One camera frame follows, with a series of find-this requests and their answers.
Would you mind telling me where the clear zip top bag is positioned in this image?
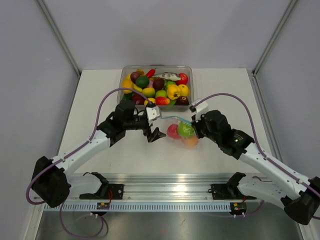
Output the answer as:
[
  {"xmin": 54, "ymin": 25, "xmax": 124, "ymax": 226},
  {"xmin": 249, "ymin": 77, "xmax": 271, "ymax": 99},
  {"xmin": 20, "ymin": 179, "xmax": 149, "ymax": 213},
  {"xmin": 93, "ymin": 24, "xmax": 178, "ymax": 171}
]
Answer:
[{"xmin": 160, "ymin": 115, "xmax": 199, "ymax": 150}]

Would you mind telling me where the green apple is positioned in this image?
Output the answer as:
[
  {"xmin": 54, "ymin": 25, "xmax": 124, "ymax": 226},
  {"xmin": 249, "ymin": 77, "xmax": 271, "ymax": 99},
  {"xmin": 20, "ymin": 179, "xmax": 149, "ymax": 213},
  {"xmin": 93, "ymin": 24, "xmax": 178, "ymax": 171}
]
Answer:
[{"xmin": 177, "ymin": 121, "xmax": 196, "ymax": 138}]

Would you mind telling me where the orange peach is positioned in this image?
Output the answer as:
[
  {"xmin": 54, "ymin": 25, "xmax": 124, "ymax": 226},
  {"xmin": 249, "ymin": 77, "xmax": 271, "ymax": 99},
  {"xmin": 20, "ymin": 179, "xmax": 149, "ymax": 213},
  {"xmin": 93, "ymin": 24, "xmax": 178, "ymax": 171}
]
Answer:
[{"xmin": 181, "ymin": 136, "xmax": 199, "ymax": 148}]

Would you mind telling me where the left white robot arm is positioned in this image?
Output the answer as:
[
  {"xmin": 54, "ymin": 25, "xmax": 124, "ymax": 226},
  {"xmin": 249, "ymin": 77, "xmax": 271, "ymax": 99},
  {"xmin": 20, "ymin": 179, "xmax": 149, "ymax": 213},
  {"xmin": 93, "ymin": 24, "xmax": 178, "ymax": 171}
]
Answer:
[{"xmin": 31, "ymin": 100, "xmax": 166, "ymax": 208}]

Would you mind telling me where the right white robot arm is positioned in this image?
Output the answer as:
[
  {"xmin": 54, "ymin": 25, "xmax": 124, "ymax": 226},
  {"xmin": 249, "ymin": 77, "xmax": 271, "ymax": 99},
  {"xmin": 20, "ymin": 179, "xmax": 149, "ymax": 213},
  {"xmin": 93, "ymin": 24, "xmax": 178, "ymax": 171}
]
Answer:
[{"xmin": 190, "ymin": 107, "xmax": 320, "ymax": 225}]

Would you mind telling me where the clear plastic food container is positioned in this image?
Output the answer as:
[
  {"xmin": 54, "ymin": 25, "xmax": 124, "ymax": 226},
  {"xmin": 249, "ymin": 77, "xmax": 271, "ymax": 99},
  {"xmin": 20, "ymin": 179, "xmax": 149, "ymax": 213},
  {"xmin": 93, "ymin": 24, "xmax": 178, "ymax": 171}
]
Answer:
[{"xmin": 117, "ymin": 65, "xmax": 195, "ymax": 111}]

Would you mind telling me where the dark maroon fruit front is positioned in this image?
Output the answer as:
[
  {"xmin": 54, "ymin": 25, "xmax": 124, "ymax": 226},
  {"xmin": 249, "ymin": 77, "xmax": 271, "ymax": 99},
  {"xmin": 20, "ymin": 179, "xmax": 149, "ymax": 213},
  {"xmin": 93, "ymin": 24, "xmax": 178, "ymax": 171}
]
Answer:
[{"xmin": 131, "ymin": 94, "xmax": 145, "ymax": 105}]

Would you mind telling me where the green cucumber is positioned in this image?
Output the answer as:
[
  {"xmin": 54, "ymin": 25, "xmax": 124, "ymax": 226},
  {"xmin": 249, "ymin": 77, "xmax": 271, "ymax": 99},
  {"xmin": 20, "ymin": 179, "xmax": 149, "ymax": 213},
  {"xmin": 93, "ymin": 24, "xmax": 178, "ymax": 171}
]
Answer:
[{"xmin": 121, "ymin": 93, "xmax": 133, "ymax": 101}]

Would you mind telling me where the yellow lemon left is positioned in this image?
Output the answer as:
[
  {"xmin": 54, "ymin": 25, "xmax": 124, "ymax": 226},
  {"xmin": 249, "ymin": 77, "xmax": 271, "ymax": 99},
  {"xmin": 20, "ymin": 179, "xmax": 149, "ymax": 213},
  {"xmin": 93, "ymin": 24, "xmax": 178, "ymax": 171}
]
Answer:
[{"xmin": 121, "ymin": 78, "xmax": 134, "ymax": 95}]

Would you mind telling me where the red strawberry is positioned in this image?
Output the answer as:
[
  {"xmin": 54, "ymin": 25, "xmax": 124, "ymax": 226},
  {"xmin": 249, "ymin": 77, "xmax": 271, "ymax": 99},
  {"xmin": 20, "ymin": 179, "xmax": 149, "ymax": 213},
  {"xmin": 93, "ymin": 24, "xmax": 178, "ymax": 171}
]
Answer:
[{"xmin": 155, "ymin": 96, "xmax": 170, "ymax": 106}]

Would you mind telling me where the dark green avocado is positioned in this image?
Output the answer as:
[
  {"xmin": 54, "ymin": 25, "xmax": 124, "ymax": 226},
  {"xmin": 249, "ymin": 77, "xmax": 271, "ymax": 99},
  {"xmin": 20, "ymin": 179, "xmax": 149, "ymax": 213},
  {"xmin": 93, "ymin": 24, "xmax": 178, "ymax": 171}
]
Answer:
[{"xmin": 135, "ymin": 75, "xmax": 150, "ymax": 89}]

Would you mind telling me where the dark red apple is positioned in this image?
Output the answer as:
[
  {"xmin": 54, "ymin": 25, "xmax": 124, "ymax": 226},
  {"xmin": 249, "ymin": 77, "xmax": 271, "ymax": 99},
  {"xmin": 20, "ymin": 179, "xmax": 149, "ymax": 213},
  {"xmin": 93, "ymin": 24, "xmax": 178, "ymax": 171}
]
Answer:
[{"xmin": 175, "ymin": 96, "xmax": 190, "ymax": 106}]

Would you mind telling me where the purple passion fruit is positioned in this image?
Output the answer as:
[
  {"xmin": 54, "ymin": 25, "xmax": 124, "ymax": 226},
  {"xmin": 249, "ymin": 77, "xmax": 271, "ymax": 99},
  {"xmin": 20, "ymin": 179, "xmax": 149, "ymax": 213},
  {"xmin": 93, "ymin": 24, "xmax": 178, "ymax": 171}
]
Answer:
[{"xmin": 130, "ymin": 71, "xmax": 141, "ymax": 84}]

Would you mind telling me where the yellow orange fruit right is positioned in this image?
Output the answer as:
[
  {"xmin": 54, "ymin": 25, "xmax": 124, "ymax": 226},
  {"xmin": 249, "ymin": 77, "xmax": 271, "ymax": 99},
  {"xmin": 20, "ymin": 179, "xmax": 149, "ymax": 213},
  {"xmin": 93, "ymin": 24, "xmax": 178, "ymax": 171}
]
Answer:
[{"xmin": 178, "ymin": 84, "xmax": 190, "ymax": 97}]

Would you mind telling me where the dark purple plum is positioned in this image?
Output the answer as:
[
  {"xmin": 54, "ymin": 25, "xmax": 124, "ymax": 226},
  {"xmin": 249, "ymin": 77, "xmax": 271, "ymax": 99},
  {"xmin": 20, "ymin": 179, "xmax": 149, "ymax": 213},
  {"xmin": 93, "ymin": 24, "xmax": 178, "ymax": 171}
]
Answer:
[{"xmin": 152, "ymin": 78, "xmax": 165, "ymax": 91}]

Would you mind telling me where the yellow bell pepper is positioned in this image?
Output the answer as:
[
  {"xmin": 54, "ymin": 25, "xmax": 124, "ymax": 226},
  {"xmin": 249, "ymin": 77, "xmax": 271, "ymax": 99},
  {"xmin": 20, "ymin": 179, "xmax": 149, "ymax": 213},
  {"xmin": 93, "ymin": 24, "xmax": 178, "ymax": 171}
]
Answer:
[{"xmin": 166, "ymin": 84, "xmax": 181, "ymax": 100}]

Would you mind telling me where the red chili pepper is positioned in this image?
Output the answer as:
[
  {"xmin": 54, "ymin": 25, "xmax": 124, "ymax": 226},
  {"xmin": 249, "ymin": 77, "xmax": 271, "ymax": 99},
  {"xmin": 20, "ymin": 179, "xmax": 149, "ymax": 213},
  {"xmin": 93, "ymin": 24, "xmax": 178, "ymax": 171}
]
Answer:
[{"xmin": 145, "ymin": 68, "xmax": 156, "ymax": 79}]

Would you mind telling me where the red tomato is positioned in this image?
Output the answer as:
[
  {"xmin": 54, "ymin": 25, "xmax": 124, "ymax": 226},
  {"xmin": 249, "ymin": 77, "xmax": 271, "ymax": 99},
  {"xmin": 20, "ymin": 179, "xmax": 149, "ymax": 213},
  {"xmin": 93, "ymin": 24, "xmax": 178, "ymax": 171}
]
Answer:
[{"xmin": 175, "ymin": 73, "xmax": 189, "ymax": 85}]

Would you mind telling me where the grey toy fish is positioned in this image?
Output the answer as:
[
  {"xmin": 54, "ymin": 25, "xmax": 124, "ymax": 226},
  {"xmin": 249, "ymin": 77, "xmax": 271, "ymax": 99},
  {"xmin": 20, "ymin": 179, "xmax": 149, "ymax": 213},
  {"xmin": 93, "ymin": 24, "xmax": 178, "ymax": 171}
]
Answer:
[{"xmin": 152, "ymin": 72, "xmax": 181, "ymax": 82}]

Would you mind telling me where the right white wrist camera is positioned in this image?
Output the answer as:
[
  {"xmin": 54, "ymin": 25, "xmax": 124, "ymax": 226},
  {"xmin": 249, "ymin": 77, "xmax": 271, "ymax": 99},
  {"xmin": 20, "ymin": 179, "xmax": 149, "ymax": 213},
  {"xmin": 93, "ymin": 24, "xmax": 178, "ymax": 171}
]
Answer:
[{"xmin": 189, "ymin": 98, "xmax": 209, "ymax": 114}]

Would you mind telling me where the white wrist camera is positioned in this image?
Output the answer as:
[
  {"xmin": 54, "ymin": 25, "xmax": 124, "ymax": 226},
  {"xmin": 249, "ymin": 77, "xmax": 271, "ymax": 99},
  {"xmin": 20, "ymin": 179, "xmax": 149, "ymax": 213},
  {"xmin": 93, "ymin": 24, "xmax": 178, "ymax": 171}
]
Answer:
[
  {"xmin": 189, "ymin": 98, "xmax": 209, "ymax": 114},
  {"xmin": 145, "ymin": 106, "xmax": 162, "ymax": 126}
]

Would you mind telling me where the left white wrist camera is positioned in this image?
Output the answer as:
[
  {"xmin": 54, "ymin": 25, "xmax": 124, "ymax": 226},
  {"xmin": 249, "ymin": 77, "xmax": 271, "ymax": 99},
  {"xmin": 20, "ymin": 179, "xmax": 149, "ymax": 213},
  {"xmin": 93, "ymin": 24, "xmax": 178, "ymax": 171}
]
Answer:
[{"xmin": 145, "ymin": 106, "xmax": 162, "ymax": 126}]

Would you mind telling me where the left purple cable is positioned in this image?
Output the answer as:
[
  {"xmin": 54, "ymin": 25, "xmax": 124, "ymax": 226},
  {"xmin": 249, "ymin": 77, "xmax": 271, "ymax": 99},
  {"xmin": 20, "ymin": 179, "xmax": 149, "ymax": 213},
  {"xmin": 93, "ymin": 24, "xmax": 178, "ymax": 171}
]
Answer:
[{"xmin": 26, "ymin": 87, "xmax": 157, "ymax": 237}]

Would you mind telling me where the purple cable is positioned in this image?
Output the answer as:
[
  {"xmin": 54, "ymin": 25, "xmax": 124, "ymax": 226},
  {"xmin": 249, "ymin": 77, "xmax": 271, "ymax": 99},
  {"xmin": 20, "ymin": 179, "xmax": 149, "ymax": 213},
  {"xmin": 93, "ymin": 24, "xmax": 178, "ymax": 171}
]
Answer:
[
  {"xmin": 26, "ymin": 87, "xmax": 157, "ymax": 237},
  {"xmin": 189, "ymin": 92, "xmax": 320, "ymax": 218}
]

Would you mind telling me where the aluminium mounting rail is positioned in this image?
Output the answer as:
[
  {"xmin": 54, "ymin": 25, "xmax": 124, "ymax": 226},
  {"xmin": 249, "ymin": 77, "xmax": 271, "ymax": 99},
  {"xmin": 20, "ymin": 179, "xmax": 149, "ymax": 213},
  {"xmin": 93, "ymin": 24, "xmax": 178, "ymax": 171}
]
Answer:
[{"xmin": 33, "ymin": 173, "xmax": 306, "ymax": 202}]

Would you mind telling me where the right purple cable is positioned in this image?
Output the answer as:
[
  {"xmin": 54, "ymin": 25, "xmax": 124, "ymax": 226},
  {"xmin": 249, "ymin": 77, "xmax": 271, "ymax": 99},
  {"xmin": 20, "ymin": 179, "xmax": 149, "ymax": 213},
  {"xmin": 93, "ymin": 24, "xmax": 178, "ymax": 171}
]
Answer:
[{"xmin": 189, "ymin": 92, "xmax": 320, "ymax": 218}]

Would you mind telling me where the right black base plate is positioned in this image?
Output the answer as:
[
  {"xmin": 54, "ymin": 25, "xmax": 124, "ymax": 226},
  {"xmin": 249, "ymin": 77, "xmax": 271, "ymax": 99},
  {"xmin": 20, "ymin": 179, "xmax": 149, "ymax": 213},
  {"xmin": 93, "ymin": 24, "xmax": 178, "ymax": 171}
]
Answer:
[{"xmin": 207, "ymin": 183, "xmax": 257, "ymax": 200}]

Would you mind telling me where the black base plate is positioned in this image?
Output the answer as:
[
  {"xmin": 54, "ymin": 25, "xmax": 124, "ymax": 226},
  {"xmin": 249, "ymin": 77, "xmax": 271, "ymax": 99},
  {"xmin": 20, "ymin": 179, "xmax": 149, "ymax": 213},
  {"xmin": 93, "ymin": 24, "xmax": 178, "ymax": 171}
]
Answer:
[
  {"xmin": 207, "ymin": 183, "xmax": 257, "ymax": 200},
  {"xmin": 79, "ymin": 183, "xmax": 124, "ymax": 200}
]

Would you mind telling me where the white slotted cable duct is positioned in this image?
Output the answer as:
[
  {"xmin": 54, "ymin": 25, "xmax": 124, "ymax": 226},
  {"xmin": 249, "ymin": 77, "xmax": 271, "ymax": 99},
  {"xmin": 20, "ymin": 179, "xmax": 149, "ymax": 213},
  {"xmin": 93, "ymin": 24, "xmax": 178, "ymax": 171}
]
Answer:
[{"xmin": 44, "ymin": 201, "xmax": 231, "ymax": 213}]

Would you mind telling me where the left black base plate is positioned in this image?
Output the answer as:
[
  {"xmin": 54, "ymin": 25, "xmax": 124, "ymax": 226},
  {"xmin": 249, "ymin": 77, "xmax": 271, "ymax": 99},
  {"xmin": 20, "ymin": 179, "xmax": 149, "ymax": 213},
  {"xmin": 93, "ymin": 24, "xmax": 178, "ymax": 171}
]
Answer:
[{"xmin": 79, "ymin": 183, "xmax": 124, "ymax": 200}]

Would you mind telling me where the aluminium frame post left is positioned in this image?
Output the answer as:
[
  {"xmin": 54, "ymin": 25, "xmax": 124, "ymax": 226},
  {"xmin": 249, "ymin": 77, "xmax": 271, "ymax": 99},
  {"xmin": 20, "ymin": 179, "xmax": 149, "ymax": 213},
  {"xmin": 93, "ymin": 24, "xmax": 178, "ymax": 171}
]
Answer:
[{"xmin": 35, "ymin": 0, "xmax": 82, "ymax": 79}]

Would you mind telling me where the aluminium frame post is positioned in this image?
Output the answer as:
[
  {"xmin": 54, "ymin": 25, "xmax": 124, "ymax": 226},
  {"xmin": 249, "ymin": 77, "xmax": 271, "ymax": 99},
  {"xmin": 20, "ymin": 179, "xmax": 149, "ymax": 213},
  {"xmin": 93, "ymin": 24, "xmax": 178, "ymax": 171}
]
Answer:
[
  {"xmin": 35, "ymin": 0, "xmax": 82, "ymax": 79},
  {"xmin": 252, "ymin": 0, "xmax": 299, "ymax": 77}
]

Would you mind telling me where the aluminium frame post right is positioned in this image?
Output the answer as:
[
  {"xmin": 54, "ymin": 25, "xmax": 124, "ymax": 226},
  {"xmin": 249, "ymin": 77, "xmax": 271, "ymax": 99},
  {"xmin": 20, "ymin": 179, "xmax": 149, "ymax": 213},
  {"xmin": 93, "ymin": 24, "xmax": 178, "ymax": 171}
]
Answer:
[{"xmin": 252, "ymin": 0, "xmax": 299, "ymax": 77}]

